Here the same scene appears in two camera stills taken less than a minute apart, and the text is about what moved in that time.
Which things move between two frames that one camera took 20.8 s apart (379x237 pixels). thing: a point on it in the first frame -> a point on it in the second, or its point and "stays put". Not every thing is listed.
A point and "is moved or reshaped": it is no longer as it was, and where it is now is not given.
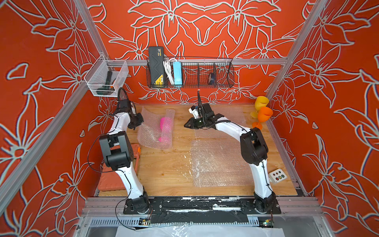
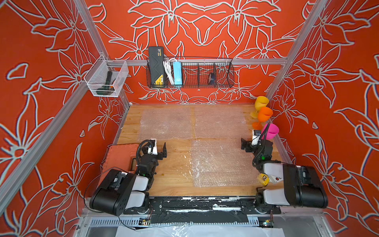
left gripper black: x=139 y=120 -> x=159 y=156
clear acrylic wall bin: x=106 y=78 stays put
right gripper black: x=191 y=120 -> x=248 y=144
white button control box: x=277 y=176 stays put
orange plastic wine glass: x=264 y=115 stays put
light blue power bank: x=177 y=73 stays put
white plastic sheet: x=183 y=229 stays put
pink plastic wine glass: x=166 y=125 -> x=273 y=131
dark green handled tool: x=108 y=88 stays put
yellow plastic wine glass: x=260 y=101 stays put
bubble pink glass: x=156 y=131 is moved or reshaped
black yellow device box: x=156 y=72 stays put
